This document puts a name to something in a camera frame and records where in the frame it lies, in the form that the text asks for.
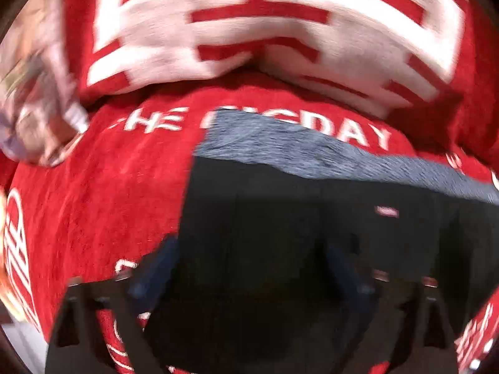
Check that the black pants with grey waistband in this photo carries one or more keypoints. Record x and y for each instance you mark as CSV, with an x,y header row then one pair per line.
x,y
273,210

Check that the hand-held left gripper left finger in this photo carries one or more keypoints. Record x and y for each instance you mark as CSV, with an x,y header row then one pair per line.
x,y
155,270

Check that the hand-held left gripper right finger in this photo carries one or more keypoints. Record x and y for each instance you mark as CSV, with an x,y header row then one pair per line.
x,y
345,270

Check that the red printed blanket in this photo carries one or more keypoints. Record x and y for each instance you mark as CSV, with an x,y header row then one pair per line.
x,y
97,202

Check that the pale floral cloth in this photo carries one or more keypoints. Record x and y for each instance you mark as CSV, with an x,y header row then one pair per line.
x,y
37,97

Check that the red and white printed quilt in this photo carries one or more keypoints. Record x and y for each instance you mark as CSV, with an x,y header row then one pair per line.
x,y
249,39

